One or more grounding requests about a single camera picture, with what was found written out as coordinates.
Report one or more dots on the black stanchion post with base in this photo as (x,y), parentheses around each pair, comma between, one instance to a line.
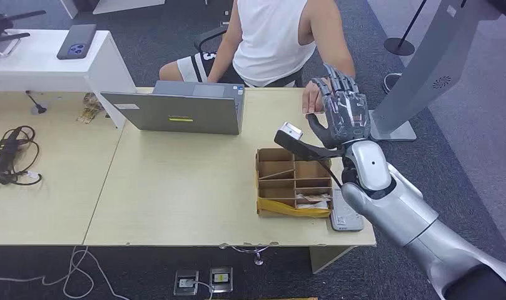
(399,43)

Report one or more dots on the floor outlet with white plug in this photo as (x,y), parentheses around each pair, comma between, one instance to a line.
(186,282)

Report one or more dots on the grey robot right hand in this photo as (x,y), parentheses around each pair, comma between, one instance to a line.
(346,118)

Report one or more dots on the gold crumpled wrapper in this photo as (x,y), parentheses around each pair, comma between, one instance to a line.
(90,108)

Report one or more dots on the grey kiosk stand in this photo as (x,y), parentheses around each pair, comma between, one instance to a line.
(431,66)

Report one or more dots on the floor outlet with yellow label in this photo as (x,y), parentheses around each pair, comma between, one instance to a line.
(221,280)

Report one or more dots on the black office chair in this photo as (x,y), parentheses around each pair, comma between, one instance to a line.
(209,38)

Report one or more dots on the grey laptop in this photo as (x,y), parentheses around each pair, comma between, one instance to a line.
(182,114)

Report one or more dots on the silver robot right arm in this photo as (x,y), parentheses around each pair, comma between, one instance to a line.
(406,215)

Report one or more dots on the person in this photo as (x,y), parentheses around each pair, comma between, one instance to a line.
(273,37)

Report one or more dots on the dark shoe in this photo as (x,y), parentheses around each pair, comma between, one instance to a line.
(391,82)

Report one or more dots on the cardboard compartment box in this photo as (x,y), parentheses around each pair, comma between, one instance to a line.
(277,174)

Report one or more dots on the person's left forearm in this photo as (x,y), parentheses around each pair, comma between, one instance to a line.
(344,62)

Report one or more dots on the person's left hand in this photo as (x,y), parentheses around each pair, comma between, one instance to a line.
(312,97)

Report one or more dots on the white side cabinet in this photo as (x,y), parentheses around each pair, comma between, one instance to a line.
(49,70)

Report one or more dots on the grey card reader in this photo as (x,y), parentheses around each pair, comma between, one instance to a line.
(344,217)

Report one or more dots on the person's right forearm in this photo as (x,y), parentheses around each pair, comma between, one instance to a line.
(223,62)

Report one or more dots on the cream desk leg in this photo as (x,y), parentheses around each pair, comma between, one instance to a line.
(329,256)

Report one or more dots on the dark grey smartphone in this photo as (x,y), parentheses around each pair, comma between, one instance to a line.
(76,41)

